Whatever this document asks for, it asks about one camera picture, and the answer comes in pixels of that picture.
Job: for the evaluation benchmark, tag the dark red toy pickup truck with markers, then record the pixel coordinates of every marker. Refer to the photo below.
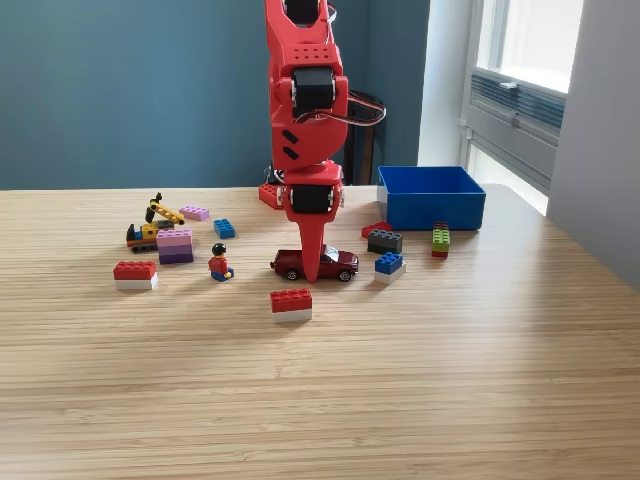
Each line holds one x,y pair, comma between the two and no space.
340,262

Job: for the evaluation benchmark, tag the small blue brick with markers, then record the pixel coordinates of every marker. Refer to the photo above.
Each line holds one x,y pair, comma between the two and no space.
225,229

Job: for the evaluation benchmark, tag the toy figure red shirt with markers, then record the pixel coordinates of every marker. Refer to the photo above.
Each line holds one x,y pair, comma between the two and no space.
218,264

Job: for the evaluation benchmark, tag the red and white brick stack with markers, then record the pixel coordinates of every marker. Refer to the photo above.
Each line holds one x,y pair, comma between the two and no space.
291,302
135,272

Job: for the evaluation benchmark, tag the blue plastic bin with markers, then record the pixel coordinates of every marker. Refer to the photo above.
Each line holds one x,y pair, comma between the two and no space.
435,207

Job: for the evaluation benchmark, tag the black folded chair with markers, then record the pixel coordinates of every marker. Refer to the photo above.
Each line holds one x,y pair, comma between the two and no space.
367,150

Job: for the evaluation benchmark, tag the dark grey brick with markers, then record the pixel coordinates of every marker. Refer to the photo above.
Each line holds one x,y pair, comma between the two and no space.
385,242

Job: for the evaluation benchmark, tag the blue and white brick stack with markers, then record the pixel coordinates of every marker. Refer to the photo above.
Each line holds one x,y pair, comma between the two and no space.
389,265

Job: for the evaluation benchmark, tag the flat pink brick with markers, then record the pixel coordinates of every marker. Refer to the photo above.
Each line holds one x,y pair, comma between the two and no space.
195,213

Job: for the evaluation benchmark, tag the green and red brick stack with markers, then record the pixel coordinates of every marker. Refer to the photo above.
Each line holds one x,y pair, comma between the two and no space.
440,240

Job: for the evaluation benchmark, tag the pink and purple brick stack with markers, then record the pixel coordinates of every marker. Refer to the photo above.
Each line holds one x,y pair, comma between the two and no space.
175,247

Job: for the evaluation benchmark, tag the small yellow toy digger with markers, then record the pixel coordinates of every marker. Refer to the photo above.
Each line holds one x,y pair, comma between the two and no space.
147,232

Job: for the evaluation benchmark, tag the grey louvered window unit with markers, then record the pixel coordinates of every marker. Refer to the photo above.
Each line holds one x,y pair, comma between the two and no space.
520,107

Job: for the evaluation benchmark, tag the white window frame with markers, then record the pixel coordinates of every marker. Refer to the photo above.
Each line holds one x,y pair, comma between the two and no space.
492,35

